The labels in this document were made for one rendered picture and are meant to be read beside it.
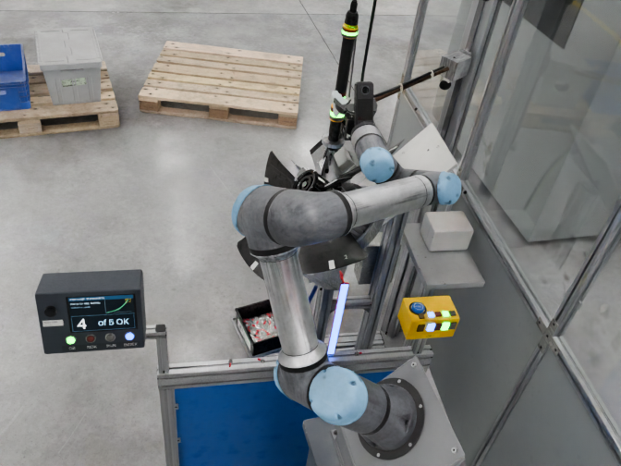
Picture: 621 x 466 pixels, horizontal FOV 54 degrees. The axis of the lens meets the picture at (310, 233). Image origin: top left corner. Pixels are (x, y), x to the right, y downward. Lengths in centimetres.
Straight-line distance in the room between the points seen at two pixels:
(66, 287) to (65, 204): 234
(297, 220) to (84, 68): 355
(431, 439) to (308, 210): 60
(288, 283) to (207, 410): 95
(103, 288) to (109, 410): 134
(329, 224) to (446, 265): 131
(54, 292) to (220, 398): 72
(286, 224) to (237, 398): 106
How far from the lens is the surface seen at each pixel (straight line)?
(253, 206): 123
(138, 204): 393
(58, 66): 455
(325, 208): 116
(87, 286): 168
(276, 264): 128
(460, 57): 227
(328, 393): 133
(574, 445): 214
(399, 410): 143
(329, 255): 188
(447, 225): 244
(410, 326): 190
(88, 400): 299
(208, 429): 226
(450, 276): 239
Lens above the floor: 243
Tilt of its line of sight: 40 degrees down
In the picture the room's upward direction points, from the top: 8 degrees clockwise
